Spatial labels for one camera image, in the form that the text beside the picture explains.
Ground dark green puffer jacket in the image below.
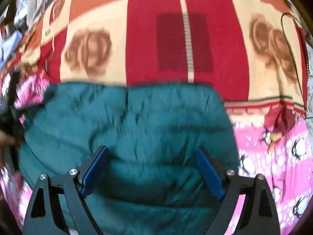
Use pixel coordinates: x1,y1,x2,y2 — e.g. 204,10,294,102
19,83,238,234

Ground pink penguin print quilt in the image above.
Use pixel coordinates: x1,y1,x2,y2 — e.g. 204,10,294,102
1,78,312,234

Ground lavender garment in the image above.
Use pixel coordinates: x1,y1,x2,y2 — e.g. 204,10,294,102
0,30,23,67

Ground red cream rose blanket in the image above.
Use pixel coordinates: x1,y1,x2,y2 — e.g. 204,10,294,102
18,0,310,118

